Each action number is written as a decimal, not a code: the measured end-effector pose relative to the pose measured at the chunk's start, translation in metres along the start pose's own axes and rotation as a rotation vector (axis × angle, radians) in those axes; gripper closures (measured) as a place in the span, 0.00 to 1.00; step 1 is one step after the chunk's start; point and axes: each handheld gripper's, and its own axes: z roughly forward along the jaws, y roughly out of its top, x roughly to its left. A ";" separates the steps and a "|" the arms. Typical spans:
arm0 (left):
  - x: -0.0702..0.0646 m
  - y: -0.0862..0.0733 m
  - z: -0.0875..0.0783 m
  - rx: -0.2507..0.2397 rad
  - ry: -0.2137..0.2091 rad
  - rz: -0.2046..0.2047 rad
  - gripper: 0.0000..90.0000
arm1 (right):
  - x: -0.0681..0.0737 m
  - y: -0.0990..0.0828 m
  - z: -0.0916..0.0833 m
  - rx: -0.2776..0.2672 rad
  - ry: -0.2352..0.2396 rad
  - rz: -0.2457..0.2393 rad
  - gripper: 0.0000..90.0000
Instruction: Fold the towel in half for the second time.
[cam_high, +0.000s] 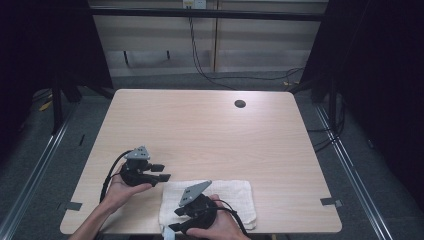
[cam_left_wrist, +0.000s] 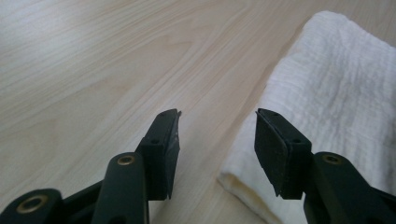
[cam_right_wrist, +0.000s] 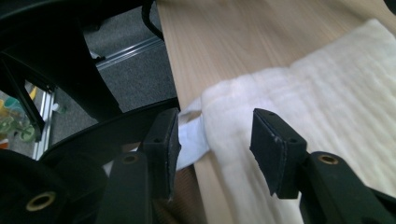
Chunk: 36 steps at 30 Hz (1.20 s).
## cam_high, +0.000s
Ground cream white towel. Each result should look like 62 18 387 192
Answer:
158 179 258 240

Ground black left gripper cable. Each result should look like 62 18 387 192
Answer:
98 149 135 204

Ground long black hanging cable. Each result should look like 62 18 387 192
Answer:
187 16 306 91

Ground yellow floor tape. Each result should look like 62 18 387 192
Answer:
37 99 54 113

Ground black metal stand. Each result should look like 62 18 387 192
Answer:
49 74 83 136

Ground white wall socket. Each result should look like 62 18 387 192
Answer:
182 0 208 10

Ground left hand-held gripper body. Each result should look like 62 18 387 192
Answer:
119 145 160 188

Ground person's right hand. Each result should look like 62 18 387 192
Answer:
185 193 252 240

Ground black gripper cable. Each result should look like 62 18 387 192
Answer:
98 149 135 204
199 198 250 238

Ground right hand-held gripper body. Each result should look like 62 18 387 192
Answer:
173 180 218 232

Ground grey tape strip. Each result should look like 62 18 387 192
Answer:
320 197 344 208
64 201 84 212

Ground black floor cables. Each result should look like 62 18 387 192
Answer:
305 93 348 154

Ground person's left hand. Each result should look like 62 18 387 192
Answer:
99 165 154 215

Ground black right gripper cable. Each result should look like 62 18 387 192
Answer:
199 198 250 238

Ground black horizontal metal bar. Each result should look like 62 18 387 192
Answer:
89 7 330 23

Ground dark curtain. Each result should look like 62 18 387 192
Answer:
0 0 115 163
298 0 424 216

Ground metal floor rail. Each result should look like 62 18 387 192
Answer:
0 108 77 240
313 102 396 240

